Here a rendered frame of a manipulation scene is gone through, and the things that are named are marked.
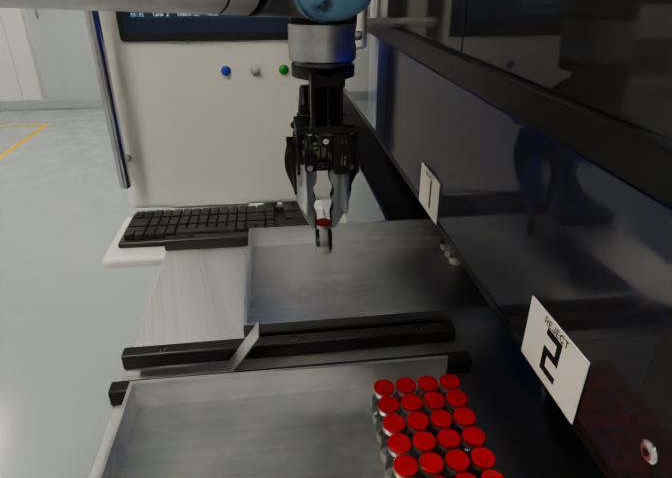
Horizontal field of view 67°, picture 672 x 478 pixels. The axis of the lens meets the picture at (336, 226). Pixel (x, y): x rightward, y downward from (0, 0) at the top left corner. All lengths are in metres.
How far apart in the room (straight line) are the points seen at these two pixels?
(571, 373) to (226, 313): 0.45
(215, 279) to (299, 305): 0.15
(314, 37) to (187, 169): 0.70
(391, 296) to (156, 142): 0.67
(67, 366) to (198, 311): 1.47
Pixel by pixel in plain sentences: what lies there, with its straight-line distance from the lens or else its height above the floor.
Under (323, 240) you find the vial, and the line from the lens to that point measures 0.68.
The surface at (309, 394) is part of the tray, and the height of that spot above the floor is 0.88.
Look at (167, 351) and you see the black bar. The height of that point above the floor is 0.90.
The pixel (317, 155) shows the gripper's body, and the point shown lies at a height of 1.11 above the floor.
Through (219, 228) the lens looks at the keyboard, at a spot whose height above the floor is 0.83.
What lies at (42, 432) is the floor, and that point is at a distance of 1.96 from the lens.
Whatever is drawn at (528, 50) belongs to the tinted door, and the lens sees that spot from 0.49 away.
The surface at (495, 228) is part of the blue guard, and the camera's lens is 0.53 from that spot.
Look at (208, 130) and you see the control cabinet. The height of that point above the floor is 0.98.
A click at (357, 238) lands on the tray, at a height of 0.89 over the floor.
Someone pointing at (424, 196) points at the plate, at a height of 1.01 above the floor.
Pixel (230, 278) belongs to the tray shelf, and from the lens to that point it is 0.79.
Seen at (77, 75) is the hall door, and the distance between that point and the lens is 6.05.
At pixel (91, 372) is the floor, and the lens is 2.11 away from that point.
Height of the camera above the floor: 1.30
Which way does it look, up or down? 27 degrees down
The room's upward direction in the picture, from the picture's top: straight up
